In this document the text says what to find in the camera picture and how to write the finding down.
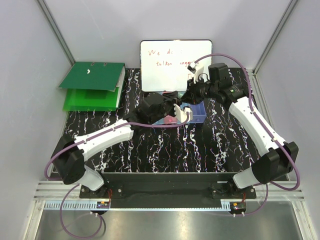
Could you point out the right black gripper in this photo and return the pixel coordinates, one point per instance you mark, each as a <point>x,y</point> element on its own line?
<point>191,95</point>

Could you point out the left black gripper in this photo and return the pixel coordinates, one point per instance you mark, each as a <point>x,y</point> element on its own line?
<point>170,98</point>

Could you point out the light blue bin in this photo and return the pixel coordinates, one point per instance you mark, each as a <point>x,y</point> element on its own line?
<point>185,105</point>
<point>159,122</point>

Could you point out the pink bin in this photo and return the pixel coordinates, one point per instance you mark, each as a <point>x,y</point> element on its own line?
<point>168,120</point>

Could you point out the white dry-erase board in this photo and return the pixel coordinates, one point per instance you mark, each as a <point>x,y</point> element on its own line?
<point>163,63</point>

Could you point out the purple bin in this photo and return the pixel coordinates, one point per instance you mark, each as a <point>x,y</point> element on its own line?
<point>199,113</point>

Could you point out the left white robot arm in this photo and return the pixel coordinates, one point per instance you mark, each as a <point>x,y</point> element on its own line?
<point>70,154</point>

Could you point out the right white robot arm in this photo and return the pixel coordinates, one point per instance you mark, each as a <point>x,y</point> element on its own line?
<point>277,156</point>

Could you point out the black marble pattern mat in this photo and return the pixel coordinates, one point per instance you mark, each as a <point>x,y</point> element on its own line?
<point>220,144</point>

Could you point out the light green folder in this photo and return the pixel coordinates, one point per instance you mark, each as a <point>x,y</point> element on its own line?
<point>91,100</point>

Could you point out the left circuit board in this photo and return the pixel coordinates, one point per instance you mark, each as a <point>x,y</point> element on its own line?
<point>103,204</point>

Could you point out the circuit board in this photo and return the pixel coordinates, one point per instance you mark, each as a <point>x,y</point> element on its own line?
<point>239,205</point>
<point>103,204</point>

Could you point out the right circuit board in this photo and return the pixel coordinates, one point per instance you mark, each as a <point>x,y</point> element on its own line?
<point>239,205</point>

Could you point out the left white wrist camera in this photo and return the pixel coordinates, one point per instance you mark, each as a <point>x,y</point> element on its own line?
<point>183,115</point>

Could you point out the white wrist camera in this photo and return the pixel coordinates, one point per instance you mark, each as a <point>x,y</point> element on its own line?
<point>183,115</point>
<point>197,69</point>

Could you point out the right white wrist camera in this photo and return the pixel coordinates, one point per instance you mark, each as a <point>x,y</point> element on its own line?
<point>197,69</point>

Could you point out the green ring binder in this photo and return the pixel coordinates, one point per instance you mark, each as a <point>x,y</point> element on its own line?
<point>95,76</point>

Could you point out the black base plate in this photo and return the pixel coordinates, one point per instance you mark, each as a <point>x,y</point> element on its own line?
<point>168,191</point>

